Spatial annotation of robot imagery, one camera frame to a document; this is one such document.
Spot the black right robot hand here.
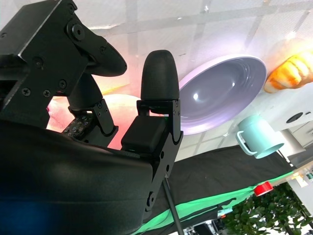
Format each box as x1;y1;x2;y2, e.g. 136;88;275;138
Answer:
0;0;184;235

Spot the pink plush doll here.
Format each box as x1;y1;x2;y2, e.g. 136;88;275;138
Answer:
46;94;164;150

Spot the lavender plate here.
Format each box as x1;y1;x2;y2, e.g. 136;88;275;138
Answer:
178;54;268;136

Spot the black pole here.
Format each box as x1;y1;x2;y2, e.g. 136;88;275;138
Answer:
163;176;184;235

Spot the green cloth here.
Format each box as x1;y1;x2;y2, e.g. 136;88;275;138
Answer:
144;171;294;231

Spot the black cloth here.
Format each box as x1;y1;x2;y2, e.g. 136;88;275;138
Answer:
156;144;294;235

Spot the mint green mug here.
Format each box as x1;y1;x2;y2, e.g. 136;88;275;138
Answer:
236;115;285;160

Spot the red tape roll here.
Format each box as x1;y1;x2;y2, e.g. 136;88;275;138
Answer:
253;181;274;197

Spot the green leafy plant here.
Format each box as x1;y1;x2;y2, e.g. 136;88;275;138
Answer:
222;182;313;235

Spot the white box with round hole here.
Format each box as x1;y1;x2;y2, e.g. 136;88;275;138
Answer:
281;111;313;157

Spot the orange bread toy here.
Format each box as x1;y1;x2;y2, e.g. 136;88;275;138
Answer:
263;36;313;94

